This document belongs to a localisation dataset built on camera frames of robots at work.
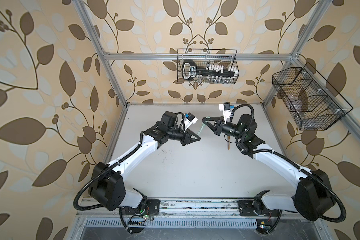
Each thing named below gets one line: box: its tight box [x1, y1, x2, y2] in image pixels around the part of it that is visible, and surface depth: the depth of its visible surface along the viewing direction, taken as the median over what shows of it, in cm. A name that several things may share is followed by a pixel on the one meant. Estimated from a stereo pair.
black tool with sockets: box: [181, 60, 240, 82], surface depth 86 cm
